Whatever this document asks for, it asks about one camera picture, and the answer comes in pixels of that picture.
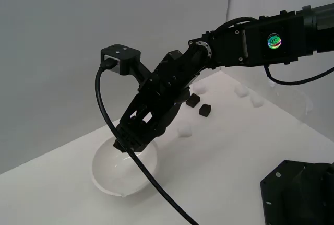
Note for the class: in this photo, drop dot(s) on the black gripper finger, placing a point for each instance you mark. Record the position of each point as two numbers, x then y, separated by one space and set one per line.
142 99
164 115

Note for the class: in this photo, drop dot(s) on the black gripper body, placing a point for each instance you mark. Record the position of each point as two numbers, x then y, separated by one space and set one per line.
177 76

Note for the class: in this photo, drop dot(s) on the small black foam box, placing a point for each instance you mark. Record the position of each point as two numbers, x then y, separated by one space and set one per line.
131 147
193 100
205 110

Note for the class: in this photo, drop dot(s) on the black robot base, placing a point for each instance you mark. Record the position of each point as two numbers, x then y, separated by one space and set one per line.
295 196

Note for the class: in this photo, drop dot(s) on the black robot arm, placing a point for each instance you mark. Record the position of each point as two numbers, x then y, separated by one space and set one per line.
261 45

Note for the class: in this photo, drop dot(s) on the small white foam box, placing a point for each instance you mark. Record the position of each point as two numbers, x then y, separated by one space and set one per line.
257 100
241 90
200 87
185 131

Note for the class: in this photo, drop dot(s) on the white ceramic bowl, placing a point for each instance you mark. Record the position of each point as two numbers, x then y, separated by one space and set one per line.
114 175

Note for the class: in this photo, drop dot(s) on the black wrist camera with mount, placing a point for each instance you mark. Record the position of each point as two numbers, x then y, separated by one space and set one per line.
122 55

